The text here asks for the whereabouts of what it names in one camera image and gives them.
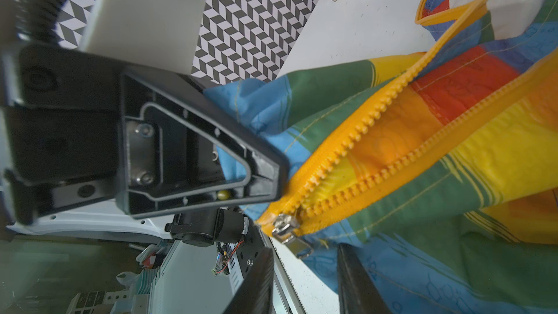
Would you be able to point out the rainbow coloured jacket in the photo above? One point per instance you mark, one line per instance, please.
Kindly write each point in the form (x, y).
(438, 168)

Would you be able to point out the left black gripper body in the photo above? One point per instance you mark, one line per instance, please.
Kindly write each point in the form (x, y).
(60, 114)

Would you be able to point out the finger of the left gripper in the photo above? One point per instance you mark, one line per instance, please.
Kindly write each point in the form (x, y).
(181, 152)

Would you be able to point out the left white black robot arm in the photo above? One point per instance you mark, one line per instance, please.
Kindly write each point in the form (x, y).
(62, 23)

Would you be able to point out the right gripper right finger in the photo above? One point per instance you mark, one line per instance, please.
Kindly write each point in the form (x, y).
(356, 291)

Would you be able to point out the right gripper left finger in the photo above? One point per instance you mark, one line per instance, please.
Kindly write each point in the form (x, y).
(255, 295)

